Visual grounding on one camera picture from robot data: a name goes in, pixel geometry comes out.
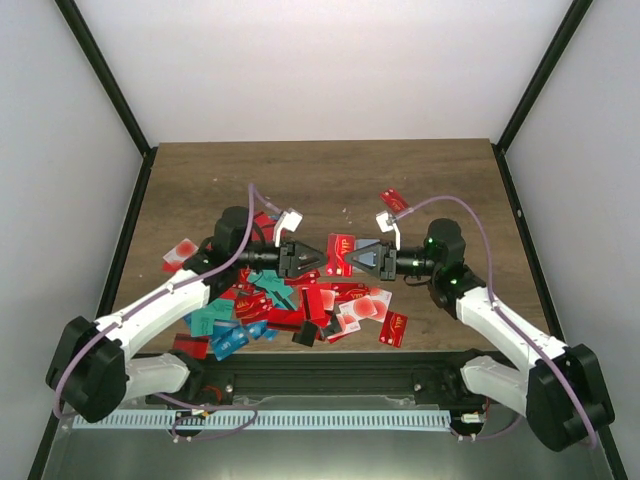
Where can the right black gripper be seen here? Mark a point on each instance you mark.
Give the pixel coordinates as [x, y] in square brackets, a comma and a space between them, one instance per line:
[388, 272]

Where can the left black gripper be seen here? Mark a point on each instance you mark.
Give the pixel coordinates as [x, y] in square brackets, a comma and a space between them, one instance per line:
[291, 256]

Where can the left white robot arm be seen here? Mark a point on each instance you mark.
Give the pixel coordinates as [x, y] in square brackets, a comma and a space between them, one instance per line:
[95, 366]

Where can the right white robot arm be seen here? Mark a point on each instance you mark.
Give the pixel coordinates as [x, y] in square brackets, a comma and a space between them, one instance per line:
[560, 390]

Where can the teal VIP card centre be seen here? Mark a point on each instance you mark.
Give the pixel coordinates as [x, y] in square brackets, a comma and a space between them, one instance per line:
[274, 287]

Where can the white red circle card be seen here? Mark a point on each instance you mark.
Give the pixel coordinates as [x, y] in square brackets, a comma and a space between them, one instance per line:
[373, 306]

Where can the lone red card far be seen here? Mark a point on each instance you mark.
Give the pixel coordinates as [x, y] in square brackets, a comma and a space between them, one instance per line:
[394, 200]

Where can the red gold VIP card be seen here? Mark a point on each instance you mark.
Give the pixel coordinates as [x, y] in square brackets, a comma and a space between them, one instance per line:
[252, 307]

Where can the blue card front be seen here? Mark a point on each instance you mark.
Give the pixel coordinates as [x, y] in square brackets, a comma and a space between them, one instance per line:
[227, 339]

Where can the teal card left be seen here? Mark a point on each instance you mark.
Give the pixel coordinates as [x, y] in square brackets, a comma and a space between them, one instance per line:
[204, 321]

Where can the white red card left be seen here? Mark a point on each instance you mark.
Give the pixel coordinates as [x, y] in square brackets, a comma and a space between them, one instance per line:
[175, 258]

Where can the light blue slotted strip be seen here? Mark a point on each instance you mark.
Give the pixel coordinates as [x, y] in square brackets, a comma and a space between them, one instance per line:
[312, 420]

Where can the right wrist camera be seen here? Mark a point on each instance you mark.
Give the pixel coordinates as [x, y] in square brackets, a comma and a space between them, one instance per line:
[387, 223]

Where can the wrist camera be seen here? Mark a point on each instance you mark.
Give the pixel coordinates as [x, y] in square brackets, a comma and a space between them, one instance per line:
[289, 220]
[387, 223]

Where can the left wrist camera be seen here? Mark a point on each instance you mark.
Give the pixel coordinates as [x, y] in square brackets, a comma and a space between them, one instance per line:
[289, 220]

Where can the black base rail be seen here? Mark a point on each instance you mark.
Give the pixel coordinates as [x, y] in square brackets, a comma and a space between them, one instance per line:
[429, 376]

